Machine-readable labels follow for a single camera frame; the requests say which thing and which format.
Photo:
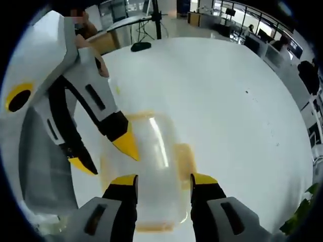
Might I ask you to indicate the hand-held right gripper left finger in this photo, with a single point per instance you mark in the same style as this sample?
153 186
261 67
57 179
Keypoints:
111 216

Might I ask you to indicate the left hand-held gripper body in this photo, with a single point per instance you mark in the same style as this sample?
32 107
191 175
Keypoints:
32 58

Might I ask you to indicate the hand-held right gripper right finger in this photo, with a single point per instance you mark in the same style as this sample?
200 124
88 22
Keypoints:
227 216

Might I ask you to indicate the clear plastic food container base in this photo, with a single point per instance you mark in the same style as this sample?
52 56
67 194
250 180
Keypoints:
48 164

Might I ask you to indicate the clear food container yellow latches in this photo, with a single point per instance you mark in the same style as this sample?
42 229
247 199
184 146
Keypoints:
156 156

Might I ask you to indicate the person's left hand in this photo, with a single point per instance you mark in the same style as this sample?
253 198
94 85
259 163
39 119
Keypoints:
103 67

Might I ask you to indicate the flat black device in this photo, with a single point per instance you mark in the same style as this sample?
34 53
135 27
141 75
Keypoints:
140 47

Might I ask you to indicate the green plant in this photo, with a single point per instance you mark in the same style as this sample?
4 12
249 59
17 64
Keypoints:
300 214

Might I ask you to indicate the white office desk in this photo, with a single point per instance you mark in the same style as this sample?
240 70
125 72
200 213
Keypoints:
121 25

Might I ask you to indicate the black tripod stand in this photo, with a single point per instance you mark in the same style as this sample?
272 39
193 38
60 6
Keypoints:
158 20

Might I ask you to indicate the wooden cabinet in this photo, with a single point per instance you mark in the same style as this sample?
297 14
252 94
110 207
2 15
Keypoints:
194 18

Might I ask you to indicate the black office chair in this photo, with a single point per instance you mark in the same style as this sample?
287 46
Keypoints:
308 76

